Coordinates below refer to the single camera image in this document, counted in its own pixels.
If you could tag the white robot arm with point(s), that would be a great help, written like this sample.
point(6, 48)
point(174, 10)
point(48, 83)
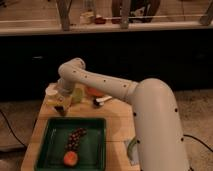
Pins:
point(158, 129)

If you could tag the orange bowl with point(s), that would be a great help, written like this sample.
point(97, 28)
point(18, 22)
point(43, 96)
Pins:
point(93, 92)

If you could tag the white handled brush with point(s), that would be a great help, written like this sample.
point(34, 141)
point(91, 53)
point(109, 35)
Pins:
point(101, 101)

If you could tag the wooden table frame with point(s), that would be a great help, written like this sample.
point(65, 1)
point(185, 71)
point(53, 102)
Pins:
point(24, 17)

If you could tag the orange peach fruit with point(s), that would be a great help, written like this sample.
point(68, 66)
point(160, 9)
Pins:
point(70, 158)

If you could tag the green plastic tray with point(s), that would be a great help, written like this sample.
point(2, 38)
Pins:
point(91, 151)

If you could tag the dark grape bunch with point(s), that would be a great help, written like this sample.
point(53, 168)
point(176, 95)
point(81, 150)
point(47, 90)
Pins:
point(74, 139)

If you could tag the green pear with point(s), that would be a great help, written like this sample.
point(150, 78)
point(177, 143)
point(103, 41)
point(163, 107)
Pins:
point(77, 95)

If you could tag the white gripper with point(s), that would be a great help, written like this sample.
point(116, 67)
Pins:
point(57, 99)

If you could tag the metal cup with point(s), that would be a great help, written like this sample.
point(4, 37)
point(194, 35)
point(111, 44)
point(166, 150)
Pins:
point(131, 151)

